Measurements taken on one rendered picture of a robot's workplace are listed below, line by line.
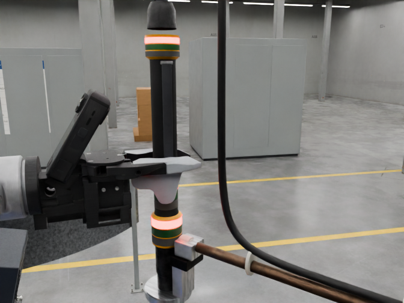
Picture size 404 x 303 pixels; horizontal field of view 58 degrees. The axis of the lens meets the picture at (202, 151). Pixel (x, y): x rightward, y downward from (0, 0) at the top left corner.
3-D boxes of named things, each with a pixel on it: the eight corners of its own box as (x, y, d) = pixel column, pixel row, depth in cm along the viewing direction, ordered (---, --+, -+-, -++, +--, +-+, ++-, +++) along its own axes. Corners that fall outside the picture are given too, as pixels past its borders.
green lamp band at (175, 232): (188, 229, 52) (188, 221, 52) (168, 241, 49) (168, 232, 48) (165, 222, 55) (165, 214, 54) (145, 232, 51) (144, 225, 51)
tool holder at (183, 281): (212, 293, 54) (212, 232, 51) (183, 320, 48) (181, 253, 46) (166, 273, 59) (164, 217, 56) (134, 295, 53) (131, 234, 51)
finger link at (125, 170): (164, 169, 48) (97, 172, 47) (164, 156, 48) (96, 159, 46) (167, 180, 44) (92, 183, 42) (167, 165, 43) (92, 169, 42)
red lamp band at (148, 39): (186, 44, 46) (186, 38, 46) (163, 42, 43) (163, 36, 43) (160, 45, 49) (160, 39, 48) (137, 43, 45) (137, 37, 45)
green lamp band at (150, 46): (186, 50, 46) (186, 44, 46) (164, 49, 43) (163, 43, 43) (160, 51, 49) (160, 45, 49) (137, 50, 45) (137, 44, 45)
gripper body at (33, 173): (126, 201, 52) (35, 213, 48) (123, 143, 50) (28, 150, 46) (136, 222, 45) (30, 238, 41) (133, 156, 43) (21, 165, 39)
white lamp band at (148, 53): (186, 57, 47) (186, 51, 46) (164, 56, 43) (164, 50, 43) (161, 57, 49) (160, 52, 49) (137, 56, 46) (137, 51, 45)
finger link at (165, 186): (200, 196, 50) (132, 201, 48) (200, 155, 48) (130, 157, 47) (204, 205, 47) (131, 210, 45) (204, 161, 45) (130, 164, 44)
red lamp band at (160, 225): (188, 221, 52) (188, 213, 52) (168, 232, 48) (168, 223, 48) (165, 214, 54) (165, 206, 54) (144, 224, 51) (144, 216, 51)
